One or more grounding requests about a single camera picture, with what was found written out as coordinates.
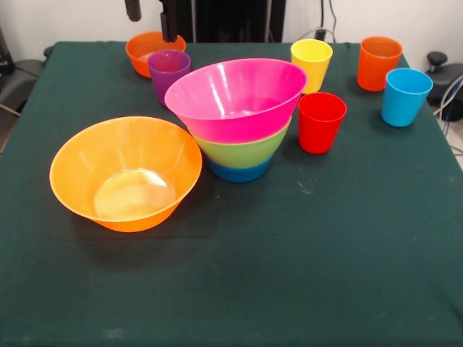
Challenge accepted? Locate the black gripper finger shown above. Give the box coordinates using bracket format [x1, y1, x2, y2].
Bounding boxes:
[124, 0, 142, 22]
[158, 0, 179, 43]

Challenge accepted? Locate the purple cup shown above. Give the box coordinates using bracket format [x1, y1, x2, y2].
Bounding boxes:
[147, 49, 192, 108]

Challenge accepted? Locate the large pink bowl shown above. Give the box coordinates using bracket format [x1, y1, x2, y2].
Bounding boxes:
[164, 57, 308, 145]

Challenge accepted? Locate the large orange bowl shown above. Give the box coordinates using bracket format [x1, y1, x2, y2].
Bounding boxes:
[48, 115, 203, 233]

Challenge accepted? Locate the green bowl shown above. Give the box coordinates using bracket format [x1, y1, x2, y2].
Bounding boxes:
[190, 117, 293, 169]

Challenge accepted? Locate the blue bowl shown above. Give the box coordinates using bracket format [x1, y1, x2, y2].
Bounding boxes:
[206, 158, 273, 184]

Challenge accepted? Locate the small dark orange bowl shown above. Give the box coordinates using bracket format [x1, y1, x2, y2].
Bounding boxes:
[125, 30, 187, 79]

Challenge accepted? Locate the black round base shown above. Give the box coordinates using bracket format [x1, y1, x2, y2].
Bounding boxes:
[428, 63, 463, 122]
[0, 59, 44, 106]

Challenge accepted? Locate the black equipment box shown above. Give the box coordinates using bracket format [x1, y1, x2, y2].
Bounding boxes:
[0, 25, 15, 73]

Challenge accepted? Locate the yellow cup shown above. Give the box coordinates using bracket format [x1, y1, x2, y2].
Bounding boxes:
[290, 38, 334, 95]

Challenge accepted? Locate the red cup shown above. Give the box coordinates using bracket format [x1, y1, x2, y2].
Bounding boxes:
[297, 92, 348, 155]

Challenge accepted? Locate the orange cup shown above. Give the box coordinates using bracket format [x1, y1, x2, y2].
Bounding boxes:
[357, 35, 404, 93]

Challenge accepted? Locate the blue cup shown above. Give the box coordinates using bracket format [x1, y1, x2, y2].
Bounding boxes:
[381, 68, 434, 128]

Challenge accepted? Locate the dark green table cloth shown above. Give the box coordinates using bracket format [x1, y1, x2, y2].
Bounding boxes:
[0, 40, 463, 347]

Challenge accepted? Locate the black hanging cable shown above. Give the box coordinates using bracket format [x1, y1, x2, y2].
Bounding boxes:
[327, 0, 339, 43]

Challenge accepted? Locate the white cable bundle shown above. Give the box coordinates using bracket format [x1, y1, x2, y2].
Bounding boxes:
[433, 74, 463, 124]

